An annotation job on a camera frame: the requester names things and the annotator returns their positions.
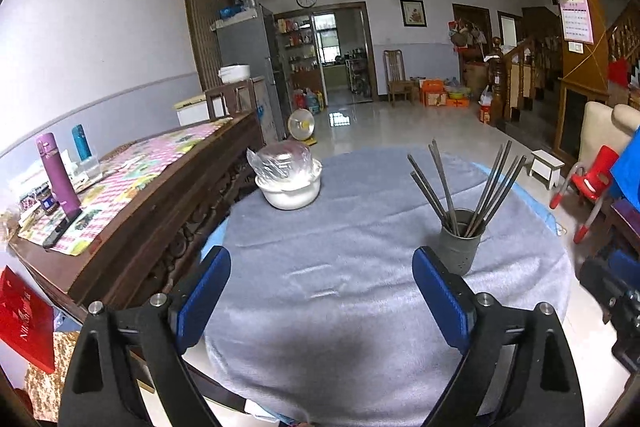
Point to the bunch of metal chopsticks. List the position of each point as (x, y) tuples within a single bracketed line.
[(482, 207)]

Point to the grey refrigerator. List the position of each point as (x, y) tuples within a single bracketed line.
[(245, 42)]

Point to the teal bottle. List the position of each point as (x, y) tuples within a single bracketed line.
[(81, 142)]

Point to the wooden chair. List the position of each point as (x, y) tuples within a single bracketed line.
[(397, 82)]

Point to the wooden staircase railing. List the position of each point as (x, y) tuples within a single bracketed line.
[(515, 77)]

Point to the white ceramic bowl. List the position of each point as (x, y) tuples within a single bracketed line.
[(290, 197)]

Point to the red gift bag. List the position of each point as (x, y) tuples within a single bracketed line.
[(25, 322)]

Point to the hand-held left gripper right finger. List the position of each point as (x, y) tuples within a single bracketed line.
[(440, 302)]

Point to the dark glass jar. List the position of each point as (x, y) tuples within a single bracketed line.
[(48, 203)]

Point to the dark maroon table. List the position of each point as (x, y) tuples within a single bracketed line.
[(625, 214)]

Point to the white plastic container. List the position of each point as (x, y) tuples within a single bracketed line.
[(234, 74)]

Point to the grey utensil holder cup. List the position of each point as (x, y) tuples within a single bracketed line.
[(462, 252)]

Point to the orange crate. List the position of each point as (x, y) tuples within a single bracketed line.
[(434, 94)]

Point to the grey tablecloth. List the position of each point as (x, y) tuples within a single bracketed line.
[(350, 267)]

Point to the red child chair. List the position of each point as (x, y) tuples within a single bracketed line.
[(595, 177)]

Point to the clear plastic box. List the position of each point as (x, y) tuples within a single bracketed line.
[(90, 169)]

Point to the framed wall picture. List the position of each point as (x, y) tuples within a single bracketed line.
[(414, 13)]

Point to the blue water jug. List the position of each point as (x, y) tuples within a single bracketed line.
[(314, 101)]

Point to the pantry shelf with goods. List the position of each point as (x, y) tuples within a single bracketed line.
[(297, 52)]

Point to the beige sofa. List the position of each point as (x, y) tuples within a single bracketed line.
[(600, 127)]

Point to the white chest box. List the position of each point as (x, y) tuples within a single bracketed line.
[(192, 111)]

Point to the clear plastic bag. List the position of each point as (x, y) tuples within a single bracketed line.
[(280, 162)]

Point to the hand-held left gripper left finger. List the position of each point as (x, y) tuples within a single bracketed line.
[(205, 297)]

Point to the pink wall calendar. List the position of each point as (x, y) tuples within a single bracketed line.
[(577, 17)]

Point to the pink checked table mat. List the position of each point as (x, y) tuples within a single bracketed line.
[(140, 162)]

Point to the purple thermos bottle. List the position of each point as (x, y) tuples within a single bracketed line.
[(57, 177)]

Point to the small white stool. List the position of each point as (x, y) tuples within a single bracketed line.
[(546, 164)]

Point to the black phone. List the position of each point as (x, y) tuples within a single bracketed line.
[(62, 231)]

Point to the blue cloth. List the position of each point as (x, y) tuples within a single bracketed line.
[(630, 172)]

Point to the brown wooden door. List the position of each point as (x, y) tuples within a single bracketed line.
[(205, 27)]

